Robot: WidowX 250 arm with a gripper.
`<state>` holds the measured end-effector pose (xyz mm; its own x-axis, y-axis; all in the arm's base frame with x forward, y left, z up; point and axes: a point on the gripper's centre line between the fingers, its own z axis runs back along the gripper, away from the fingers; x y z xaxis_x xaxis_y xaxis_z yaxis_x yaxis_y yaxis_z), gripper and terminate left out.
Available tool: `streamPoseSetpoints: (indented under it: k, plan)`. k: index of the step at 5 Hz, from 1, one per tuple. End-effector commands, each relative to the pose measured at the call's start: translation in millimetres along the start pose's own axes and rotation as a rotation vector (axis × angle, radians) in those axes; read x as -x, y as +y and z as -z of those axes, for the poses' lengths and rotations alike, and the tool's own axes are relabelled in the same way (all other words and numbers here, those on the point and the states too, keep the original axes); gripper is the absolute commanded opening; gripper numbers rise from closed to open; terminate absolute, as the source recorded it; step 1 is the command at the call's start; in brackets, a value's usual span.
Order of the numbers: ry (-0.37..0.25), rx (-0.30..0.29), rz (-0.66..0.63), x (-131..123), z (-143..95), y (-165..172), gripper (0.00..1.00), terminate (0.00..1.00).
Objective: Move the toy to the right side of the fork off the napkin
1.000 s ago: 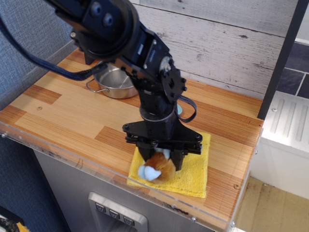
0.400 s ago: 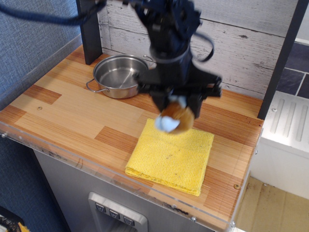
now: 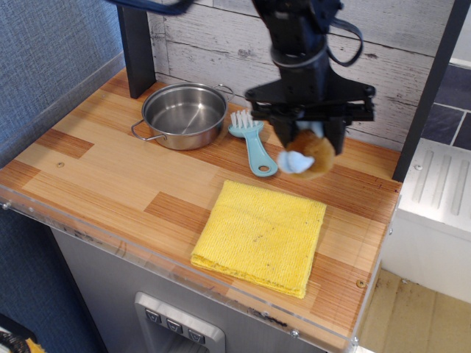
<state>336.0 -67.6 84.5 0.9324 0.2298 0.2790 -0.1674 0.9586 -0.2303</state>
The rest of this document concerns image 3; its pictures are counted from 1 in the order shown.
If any light blue dish brush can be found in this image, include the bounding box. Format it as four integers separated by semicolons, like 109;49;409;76
228;110;278;177

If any yellow folded cloth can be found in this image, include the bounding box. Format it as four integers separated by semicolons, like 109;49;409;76
191;180;327;299

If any clear acrylic edge guard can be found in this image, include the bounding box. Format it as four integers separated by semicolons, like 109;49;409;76
1;183;399;352

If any blue and brown plush mouse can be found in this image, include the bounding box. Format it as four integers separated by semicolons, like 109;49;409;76
277;121;336;179

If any black vertical post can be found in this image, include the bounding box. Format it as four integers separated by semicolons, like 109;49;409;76
117;5;156;99
392;0;470;182

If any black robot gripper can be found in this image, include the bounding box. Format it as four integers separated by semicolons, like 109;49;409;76
245;57;375;154

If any yellow object bottom left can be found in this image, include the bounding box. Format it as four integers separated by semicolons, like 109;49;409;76
1;331;46;353

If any black braided cable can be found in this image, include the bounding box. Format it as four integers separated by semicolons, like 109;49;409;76
106;0;196;16

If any black right vertical post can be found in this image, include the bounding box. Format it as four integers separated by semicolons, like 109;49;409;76
392;0;470;182

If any silver dispenser button panel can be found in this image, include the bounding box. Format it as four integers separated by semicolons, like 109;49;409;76
134;292;226;352

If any small stainless steel pot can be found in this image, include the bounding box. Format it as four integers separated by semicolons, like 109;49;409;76
131;83;235;150

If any white ribbed cabinet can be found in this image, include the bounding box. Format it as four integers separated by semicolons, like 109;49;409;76
381;139;470;302

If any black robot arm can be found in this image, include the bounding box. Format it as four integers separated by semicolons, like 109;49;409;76
245;1;375;154

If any black left vertical post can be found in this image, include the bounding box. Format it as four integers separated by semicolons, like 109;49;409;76
117;5;156;99

